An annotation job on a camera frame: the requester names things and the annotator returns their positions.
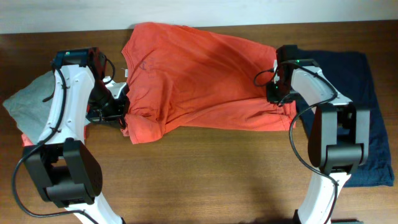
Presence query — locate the orange printed t-shirt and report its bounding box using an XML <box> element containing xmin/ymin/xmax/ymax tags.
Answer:
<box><xmin>121</xmin><ymin>22</ymin><xmax>296</xmax><ymax>144</ymax></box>

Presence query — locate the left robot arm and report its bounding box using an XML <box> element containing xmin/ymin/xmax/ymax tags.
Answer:
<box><xmin>18</xmin><ymin>47</ymin><xmax>129</xmax><ymax>224</ymax></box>

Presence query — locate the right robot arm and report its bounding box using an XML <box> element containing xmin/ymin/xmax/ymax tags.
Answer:
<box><xmin>267</xmin><ymin>59</ymin><xmax>370</xmax><ymax>223</ymax></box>

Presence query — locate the navy blue folded shirt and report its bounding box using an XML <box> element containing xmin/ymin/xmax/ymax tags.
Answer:
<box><xmin>297</xmin><ymin>49</ymin><xmax>394</xmax><ymax>187</ymax></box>

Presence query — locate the orange folded shirt under grey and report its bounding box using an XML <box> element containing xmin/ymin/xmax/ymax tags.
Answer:
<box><xmin>21</xmin><ymin>134</ymin><xmax>34</xmax><ymax>147</ymax></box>

